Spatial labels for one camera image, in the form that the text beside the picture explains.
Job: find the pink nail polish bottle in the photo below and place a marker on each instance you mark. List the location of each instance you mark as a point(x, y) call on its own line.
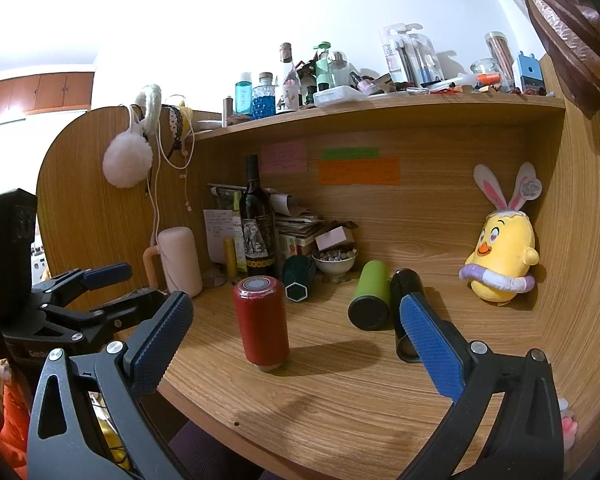
point(364, 85)

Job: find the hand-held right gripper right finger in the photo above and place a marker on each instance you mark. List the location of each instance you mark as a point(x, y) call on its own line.
point(430, 345)

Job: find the clear glass dome bottle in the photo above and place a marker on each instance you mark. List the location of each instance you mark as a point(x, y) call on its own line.
point(338, 70)

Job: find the orange cloth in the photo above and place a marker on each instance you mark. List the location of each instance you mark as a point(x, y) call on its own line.
point(7, 410)

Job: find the black lace headband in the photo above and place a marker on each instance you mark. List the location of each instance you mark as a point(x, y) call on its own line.
point(176, 127)

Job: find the stack of papers and books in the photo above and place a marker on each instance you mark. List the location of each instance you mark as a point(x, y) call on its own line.
point(297, 220)

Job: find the yellow headband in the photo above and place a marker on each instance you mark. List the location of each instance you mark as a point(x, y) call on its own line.
point(188, 117)

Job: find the blue beads glass bottle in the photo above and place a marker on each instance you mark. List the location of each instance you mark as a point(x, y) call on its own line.
point(263, 100)

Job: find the yellow chick plush toy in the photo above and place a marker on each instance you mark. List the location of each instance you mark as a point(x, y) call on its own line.
point(502, 255)

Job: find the white fluffy earmuffs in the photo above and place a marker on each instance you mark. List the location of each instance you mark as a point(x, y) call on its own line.
point(127, 157)

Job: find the black cup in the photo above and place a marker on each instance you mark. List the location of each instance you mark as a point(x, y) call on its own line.
point(405, 287)

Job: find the small brown tube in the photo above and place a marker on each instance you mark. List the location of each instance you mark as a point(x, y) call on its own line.
point(228, 112)

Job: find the blister pack of pens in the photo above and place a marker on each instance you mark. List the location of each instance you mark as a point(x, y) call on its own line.
point(422, 60)
point(396, 55)

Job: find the blue and white box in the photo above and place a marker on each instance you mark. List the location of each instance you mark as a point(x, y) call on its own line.
point(529, 74)

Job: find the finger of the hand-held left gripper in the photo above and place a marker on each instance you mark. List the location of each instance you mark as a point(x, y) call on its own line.
point(130, 305)
point(107, 275)

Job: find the short glass jar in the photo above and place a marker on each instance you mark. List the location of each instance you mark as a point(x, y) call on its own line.
point(481, 71)

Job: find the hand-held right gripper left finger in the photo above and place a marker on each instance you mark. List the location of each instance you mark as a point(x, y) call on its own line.
point(162, 340)

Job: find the teal liquid bottle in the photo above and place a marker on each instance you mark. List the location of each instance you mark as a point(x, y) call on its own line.
point(243, 97)

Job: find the white plastic tray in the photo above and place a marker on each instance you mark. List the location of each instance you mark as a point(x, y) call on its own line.
point(336, 96)

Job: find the white bowl of pebbles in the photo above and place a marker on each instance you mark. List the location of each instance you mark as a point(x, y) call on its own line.
point(334, 262)

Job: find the red cup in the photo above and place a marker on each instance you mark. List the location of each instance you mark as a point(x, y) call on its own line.
point(261, 325)

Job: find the orange capped marker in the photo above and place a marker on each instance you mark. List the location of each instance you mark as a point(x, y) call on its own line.
point(472, 80)

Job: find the pink sticky note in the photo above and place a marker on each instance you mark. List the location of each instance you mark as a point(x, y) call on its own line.
point(283, 158)

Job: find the green sticky note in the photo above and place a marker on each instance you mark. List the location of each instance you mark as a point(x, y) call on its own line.
point(351, 152)

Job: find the white handwritten paper sheet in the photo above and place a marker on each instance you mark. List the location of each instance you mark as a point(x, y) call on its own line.
point(219, 235)

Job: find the dark wine bottle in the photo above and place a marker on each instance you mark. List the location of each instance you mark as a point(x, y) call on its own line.
point(255, 220)

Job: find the clear labelled glass bottle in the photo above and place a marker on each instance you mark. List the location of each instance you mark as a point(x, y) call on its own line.
point(287, 90)

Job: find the yellow tube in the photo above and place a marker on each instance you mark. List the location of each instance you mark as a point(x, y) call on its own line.
point(230, 257)

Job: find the tall clear canister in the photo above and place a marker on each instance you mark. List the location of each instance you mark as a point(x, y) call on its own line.
point(500, 60)

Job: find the dark green hexagon cup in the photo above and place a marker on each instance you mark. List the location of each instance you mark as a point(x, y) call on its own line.
point(299, 280)

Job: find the wooden wall cabinet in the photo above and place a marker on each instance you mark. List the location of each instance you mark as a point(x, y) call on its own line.
point(35, 94)

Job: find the wooden desk hutch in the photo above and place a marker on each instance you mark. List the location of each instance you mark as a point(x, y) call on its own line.
point(430, 220)

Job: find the orange sticky note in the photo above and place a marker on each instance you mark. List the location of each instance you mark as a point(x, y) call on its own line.
point(358, 171)

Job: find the green pump bottle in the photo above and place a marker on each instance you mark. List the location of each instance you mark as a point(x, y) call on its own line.
point(322, 72)

